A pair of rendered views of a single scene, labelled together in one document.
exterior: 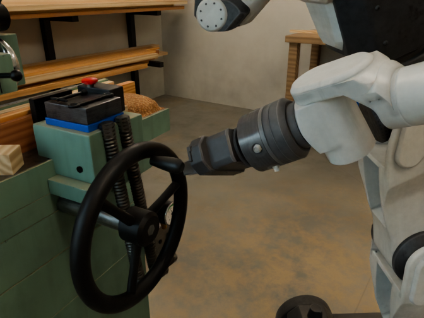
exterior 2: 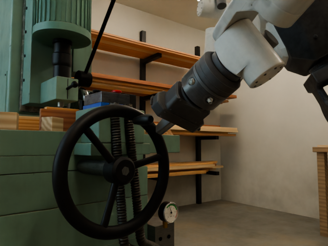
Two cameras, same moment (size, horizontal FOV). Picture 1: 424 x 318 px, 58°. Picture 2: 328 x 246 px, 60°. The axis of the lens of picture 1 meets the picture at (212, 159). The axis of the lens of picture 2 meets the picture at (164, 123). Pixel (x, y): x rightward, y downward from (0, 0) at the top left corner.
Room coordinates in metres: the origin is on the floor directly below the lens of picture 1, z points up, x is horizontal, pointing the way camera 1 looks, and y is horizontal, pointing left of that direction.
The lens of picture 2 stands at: (0.00, -0.19, 0.86)
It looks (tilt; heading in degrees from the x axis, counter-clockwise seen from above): 5 degrees up; 21
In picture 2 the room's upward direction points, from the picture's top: straight up
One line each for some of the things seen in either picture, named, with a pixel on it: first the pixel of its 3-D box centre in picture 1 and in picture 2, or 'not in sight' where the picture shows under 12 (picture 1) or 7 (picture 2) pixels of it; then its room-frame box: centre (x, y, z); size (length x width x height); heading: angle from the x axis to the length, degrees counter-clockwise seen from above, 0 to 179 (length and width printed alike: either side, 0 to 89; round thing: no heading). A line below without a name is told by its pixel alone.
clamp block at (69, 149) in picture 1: (92, 141); (109, 127); (0.67, 0.22, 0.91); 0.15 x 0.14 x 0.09; 152
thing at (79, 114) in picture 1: (90, 103); (112, 100); (0.68, 0.22, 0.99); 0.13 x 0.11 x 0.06; 152
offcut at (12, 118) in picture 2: not in sight; (9, 121); (0.50, 0.39, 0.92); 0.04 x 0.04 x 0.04; 41
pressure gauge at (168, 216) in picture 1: (166, 215); (167, 215); (0.84, 0.12, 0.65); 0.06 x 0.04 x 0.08; 152
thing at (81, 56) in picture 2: not in sight; (78, 57); (0.94, 0.54, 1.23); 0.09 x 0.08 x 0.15; 62
